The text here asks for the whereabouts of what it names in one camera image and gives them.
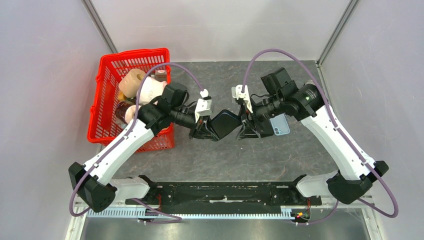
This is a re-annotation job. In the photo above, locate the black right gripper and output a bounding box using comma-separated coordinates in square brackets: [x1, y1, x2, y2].
[235, 92, 285, 141]

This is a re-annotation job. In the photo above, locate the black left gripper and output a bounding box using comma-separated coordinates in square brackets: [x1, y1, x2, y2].
[170, 106, 220, 141]

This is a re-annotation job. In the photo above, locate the black phone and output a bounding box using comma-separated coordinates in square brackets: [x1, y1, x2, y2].
[209, 109, 242, 140]

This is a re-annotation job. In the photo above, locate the light blue phone case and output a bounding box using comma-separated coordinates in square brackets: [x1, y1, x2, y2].
[269, 114, 291, 136]

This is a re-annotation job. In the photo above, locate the black smartphone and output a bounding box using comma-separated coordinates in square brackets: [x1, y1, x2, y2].
[260, 119, 275, 138]

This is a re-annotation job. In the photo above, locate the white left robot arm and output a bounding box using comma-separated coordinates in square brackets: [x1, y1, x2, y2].
[68, 82, 211, 217]

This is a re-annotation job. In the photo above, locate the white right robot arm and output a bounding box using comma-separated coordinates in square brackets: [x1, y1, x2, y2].
[231, 67, 389, 205]

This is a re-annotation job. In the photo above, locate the white paper bag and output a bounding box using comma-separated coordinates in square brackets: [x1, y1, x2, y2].
[138, 76, 168, 105]

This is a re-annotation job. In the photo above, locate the instant noodle bowl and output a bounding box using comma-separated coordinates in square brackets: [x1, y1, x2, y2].
[114, 100, 134, 124]

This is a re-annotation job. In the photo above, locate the beige toilet paper roll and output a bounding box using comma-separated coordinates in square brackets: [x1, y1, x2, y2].
[118, 68, 147, 98]

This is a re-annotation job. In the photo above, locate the red plastic shopping basket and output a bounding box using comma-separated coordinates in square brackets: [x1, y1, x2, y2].
[87, 47, 170, 147]

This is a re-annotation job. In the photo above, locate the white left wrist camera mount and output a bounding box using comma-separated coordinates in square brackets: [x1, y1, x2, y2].
[194, 88, 214, 122]

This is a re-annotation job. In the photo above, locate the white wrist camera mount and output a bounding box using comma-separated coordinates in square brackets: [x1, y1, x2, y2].
[194, 88, 214, 122]
[231, 84, 254, 114]

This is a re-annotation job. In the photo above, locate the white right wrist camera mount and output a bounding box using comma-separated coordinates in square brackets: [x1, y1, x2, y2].
[231, 84, 254, 114]

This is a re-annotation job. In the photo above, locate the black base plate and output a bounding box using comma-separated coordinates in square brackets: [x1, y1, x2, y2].
[141, 181, 322, 215]

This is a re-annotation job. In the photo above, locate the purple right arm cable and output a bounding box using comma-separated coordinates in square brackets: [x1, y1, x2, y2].
[242, 48, 399, 227]

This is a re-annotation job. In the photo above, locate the white cable duct rail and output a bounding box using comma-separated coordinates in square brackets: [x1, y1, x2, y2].
[87, 206, 295, 221]

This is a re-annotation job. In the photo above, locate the aluminium frame post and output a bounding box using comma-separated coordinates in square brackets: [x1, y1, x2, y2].
[316, 0, 360, 68]

